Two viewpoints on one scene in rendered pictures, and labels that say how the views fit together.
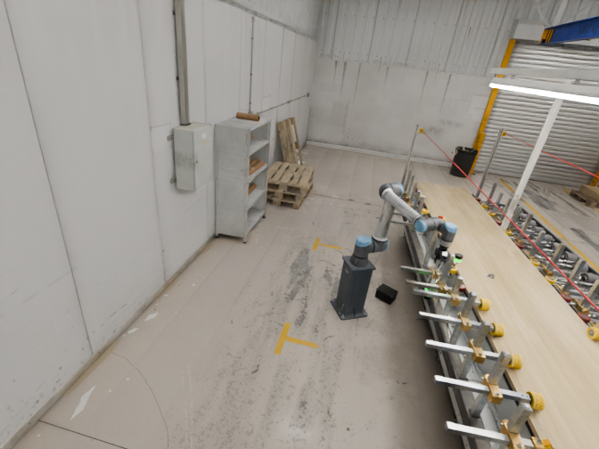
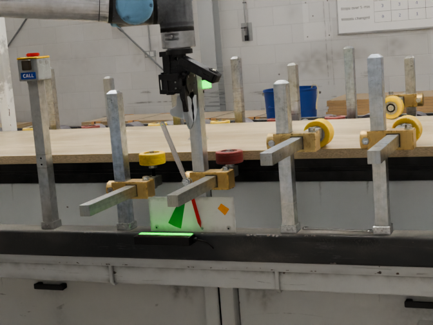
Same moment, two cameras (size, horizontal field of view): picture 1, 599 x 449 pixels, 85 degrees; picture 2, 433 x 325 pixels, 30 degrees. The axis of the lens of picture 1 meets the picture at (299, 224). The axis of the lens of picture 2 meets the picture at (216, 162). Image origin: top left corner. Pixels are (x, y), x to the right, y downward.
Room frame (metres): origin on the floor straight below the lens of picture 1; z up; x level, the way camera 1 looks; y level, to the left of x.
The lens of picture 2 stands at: (1.55, 0.95, 1.23)
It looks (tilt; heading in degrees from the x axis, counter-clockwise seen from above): 9 degrees down; 286
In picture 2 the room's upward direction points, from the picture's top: 4 degrees counter-clockwise
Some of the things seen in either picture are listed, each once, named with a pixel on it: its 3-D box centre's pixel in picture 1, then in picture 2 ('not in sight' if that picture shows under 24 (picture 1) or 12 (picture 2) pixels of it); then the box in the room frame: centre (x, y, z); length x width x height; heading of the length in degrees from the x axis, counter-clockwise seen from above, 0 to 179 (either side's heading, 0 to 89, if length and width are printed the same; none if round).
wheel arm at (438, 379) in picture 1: (484, 389); not in sight; (1.17, -1.04, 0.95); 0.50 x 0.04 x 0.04; 84
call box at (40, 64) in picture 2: not in sight; (34, 69); (2.71, -1.24, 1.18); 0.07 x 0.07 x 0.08; 84
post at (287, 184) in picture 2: (449, 303); (287, 169); (1.95, -1.16, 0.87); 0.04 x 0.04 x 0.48; 84
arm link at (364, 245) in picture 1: (363, 246); not in sight; (2.80, -0.64, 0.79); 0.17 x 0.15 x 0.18; 116
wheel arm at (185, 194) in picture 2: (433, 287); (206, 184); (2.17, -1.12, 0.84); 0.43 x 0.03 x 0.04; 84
